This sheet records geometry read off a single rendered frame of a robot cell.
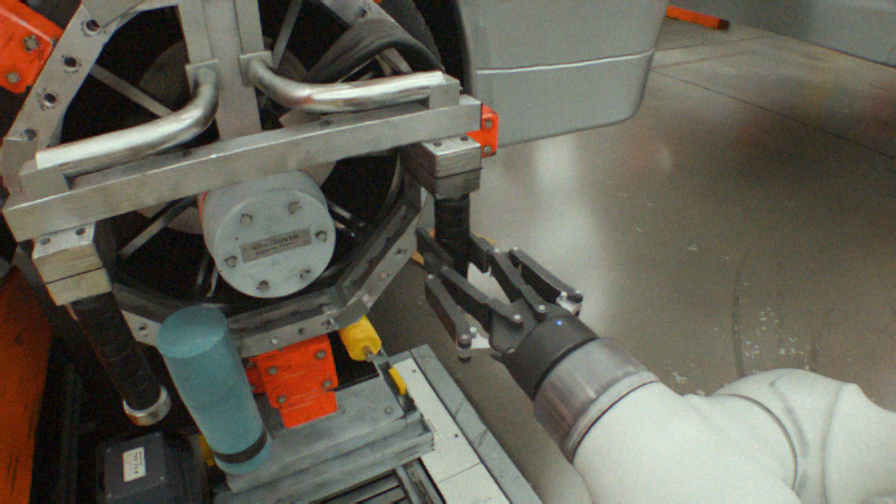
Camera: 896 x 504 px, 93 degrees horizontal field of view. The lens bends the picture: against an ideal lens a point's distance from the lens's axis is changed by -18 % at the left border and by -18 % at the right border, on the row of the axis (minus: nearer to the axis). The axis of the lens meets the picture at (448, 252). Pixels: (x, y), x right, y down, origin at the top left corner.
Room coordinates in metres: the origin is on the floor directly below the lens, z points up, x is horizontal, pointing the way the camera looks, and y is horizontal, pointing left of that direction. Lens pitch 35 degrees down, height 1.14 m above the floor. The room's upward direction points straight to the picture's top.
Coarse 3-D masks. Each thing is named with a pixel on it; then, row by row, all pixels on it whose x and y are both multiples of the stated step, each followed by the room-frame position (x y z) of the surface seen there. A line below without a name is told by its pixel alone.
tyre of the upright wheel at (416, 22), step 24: (48, 0) 0.54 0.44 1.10; (72, 0) 0.55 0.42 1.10; (384, 0) 0.72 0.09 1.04; (408, 0) 0.75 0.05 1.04; (96, 24) 0.56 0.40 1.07; (408, 24) 0.74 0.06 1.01; (432, 48) 0.76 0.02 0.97; (0, 96) 0.50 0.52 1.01; (0, 120) 0.49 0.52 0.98; (0, 144) 0.49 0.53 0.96; (0, 192) 0.48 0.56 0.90; (24, 240) 0.48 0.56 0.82; (240, 312) 0.60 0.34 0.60
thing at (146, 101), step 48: (288, 0) 0.69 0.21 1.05; (144, 96) 0.59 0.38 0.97; (48, 144) 0.51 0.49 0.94; (192, 144) 0.61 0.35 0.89; (336, 192) 0.84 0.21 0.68; (384, 192) 0.73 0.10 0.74; (144, 240) 0.56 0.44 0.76; (192, 240) 0.75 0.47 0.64; (336, 240) 0.73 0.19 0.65; (144, 288) 0.54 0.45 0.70; (192, 288) 0.59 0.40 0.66
